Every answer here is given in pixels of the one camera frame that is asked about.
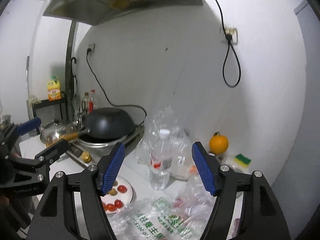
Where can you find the right wall socket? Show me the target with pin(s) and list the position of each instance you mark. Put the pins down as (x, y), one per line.
(228, 34)

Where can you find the dark vertical pipe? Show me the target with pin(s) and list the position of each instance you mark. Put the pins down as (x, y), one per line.
(69, 79)

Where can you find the glass pot lid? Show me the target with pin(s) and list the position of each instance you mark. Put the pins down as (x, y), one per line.
(55, 129)

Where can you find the black wire rack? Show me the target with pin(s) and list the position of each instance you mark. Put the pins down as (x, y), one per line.
(47, 111)

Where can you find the clear plastic water bottle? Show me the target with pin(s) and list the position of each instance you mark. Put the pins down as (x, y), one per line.
(160, 160)

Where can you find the yellow detergent bottle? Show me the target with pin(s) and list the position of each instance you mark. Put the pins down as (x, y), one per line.
(54, 89)

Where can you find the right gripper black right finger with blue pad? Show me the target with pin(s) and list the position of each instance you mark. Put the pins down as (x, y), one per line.
(261, 215)

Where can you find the silver induction cooker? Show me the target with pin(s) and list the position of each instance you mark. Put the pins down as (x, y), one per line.
(87, 154)

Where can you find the black wok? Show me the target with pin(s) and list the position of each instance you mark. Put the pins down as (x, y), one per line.
(102, 125)

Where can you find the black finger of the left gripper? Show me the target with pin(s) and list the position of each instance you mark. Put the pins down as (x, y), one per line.
(52, 151)

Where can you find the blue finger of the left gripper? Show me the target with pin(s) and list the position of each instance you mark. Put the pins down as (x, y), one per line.
(27, 126)

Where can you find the white round plate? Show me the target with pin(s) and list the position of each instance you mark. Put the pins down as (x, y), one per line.
(113, 194)

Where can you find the orange on bowl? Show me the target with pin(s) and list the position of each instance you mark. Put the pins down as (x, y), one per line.
(218, 143)

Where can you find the white bowl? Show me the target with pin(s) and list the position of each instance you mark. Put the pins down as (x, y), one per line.
(229, 161)

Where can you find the yellow green sponge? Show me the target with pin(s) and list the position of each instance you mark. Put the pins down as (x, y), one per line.
(242, 160)

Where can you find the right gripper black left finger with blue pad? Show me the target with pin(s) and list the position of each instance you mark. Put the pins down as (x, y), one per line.
(55, 216)

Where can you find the clear plastic bag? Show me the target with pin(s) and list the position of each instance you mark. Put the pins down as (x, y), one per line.
(180, 141)

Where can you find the wall power socket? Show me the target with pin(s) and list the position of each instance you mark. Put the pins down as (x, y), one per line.
(91, 49)

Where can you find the cherry tomato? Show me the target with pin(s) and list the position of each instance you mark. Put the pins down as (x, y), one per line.
(122, 189)
(111, 207)
(118, 203)

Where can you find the printed plastic bag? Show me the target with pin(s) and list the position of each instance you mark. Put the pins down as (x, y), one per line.
(185, 217)

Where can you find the red cap sauce bottle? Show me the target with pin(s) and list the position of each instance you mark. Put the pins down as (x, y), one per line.
(92, 102)

